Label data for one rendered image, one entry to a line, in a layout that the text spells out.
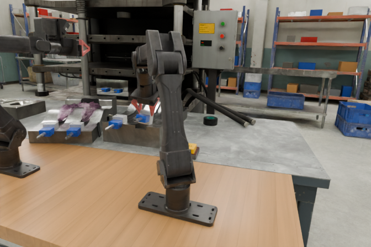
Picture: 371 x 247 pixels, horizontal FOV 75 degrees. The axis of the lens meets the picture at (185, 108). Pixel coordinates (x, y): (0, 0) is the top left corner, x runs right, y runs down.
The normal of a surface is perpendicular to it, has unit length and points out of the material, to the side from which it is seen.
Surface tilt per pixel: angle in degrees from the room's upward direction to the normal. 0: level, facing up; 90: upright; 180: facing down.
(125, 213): 0
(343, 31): 90
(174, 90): 70
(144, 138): 90
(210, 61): 90
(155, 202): 0
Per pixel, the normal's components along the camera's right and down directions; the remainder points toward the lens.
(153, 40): 0.31, -0.41
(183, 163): 0.36, -0.11
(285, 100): -0.35, 0.26
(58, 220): 0.03, -0.97
